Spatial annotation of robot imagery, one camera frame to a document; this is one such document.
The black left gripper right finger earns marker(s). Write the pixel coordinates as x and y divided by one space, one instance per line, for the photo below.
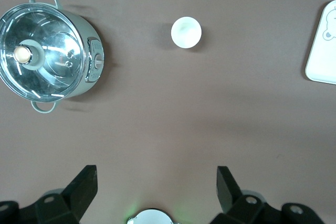
249 211

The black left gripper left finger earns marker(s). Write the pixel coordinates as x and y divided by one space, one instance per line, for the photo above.
57 208

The white plastic cup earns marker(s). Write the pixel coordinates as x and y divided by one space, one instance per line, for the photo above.
186 32

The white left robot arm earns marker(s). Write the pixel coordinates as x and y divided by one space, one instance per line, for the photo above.
151 217

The grey-green electric pot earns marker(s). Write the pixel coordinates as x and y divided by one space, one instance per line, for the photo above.
94 51

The white bear print tray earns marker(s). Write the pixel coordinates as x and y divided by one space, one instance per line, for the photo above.
323 61

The glass pot lid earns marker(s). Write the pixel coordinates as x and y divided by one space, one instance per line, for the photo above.
52 37

